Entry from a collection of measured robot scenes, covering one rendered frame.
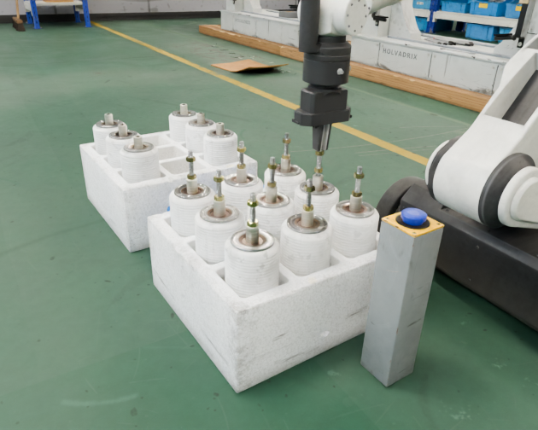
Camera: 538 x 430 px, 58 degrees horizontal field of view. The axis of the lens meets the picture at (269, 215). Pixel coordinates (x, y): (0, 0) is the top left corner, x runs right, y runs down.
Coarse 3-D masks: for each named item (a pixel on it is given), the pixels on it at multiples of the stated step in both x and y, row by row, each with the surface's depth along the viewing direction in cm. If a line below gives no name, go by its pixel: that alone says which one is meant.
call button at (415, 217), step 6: (402, 210) 77; (408, 210) 77; (414, 210) 77; (420, 210) 77; (402, 216) 76; (408, 216) 75; (414, 216) 75; (420, 216) 75; (426, 216) 76; (408, 222) 76; (414, 222) 75; (420, 222) 75
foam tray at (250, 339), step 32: (160, 224) 102; (160, 256) 104; (192, 256) 91; (160, 288) 110; (192, 288) 91; (224, 288) 82; (288, 288) 83; (320, 288) 86; (352, 288) 92; (192, 320) 96; (224, 320) 82; (256, 320) 80; (288, 320) 85; (320, 320) 90; (352, 320) 96; (224, 352) 85; (256, 352) 83; (288, 352) 88; (320, 352) 94
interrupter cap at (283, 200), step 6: (264, 192) 100; (258, 198) 98; (264, 198) 98; (282, 198) 98; (288, 198) 98; (264, 204) 95; (270, 204) 95; (276, 204) 95; (282, 204) 96; (288, 204) 96
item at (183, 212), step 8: (176, 200) 97; (184, 200) 97; (192, 200) 97; (200, 200) 97; (208, 200) 98; (176, 208) 98; (184, 208) 97; (192, 208) 97; (200, 208) 98; (176, 216) 99; (184, 216) 98; (192, 216) 98; (176, 224) 100; (184, 224) 99; (192, 224) 99; (176, 232) 101; (184, 232) 100; (192, 232) 99
